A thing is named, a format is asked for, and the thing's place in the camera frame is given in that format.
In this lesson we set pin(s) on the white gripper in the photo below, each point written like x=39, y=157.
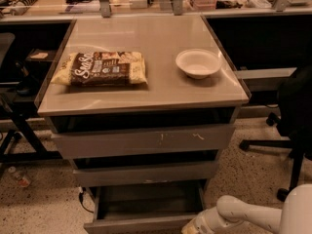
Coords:
x=202, y=220

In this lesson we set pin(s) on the grey bottom drawer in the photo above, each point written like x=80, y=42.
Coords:
x=123, y=209

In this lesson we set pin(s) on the grey drawer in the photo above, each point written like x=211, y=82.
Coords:
x=123, y=209
x=146, y=174
x=143, y=141

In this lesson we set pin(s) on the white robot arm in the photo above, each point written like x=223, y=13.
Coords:
x=294, y=218

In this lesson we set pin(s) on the grey middle drawer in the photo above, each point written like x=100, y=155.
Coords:
x=146, y=174

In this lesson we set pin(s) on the grey top drawer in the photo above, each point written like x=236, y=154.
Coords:
x=143, y=141

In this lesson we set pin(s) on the grey drawer cabinet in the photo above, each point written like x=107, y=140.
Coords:
x=168, y=99

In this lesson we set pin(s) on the black office chair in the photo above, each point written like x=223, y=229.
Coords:
x=294, y=98

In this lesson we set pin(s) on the white paper bowl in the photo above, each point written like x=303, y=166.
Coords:
x=198, y=63

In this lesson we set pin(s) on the plastic bottle on floor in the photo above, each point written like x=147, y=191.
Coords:
x=20, y=177

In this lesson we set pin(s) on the brown yellow snack bag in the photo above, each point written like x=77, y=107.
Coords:
x=102, y=69

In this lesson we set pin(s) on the black coiled spring tool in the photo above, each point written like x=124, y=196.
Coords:
x=21, y=6

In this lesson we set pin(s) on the black desk frame left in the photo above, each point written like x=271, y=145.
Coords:
x=17, y=104

